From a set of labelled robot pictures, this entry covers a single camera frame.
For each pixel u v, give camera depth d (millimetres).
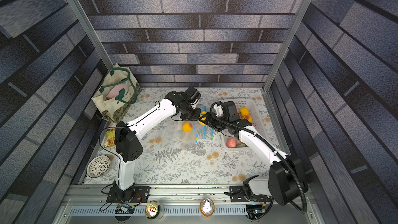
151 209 610
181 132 932
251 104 1004
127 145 488
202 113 782
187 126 913
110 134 898
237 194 727
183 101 608
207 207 614
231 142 852
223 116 673
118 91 907
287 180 407
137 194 728
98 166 813
